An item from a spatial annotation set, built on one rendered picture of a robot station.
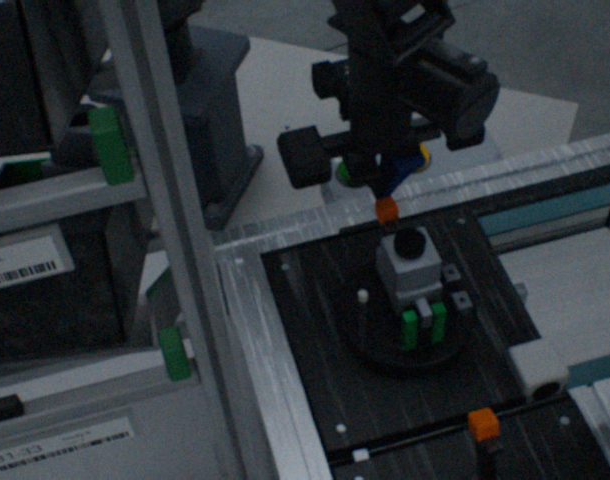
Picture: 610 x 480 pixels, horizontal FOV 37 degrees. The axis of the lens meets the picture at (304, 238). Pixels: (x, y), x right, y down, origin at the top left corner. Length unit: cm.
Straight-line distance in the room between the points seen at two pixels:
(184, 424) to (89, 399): 51
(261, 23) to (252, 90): 154
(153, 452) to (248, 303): 19
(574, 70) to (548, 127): 144
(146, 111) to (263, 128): 93
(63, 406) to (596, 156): 77
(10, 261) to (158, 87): 11
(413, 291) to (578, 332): 23
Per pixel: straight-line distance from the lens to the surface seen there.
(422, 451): 87
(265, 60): 140
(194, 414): 103
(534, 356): 91
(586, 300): 105
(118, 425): 54
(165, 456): 101
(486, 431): 78
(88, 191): 40
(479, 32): 284
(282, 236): 103
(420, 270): 84
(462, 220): 103
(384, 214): 90
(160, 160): 39
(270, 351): 95
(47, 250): 42
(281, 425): 90
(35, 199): 40
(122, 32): 34
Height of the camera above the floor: 175
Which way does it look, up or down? 51 degrees down
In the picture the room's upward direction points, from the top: 5 degrees counter-clockwise
